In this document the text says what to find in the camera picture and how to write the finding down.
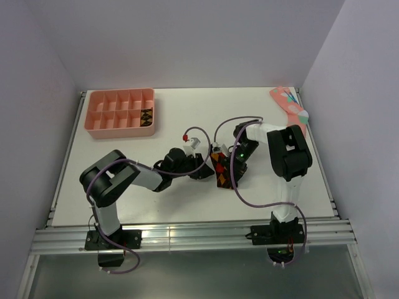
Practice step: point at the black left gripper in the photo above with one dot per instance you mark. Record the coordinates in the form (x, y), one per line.
(203, 172)

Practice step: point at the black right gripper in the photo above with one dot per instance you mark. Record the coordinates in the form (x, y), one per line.
(238, 170)

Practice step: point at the red yellow argyle sock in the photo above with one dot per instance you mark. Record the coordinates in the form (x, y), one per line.
(220, 164)

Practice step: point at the brown tan argyle sock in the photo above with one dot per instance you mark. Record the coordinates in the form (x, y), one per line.
(146, 117)

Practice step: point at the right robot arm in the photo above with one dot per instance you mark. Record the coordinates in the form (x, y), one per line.
(290, 159)

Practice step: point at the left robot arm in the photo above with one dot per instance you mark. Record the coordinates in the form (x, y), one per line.
(106, 180)

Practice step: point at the pink patterned sock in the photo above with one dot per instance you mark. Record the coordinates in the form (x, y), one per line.
(296, 115)

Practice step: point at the pink divided organizer tray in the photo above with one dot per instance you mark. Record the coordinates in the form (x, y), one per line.
(116, 113)

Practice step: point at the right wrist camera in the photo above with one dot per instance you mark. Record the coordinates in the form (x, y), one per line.
(220, 149)

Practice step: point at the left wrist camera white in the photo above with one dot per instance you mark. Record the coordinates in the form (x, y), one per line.
(190, 145)

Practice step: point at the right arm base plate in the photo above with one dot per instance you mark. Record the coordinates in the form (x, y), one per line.
(277, 235)

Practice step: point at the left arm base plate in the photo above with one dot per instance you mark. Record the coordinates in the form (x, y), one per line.
(127, 238)

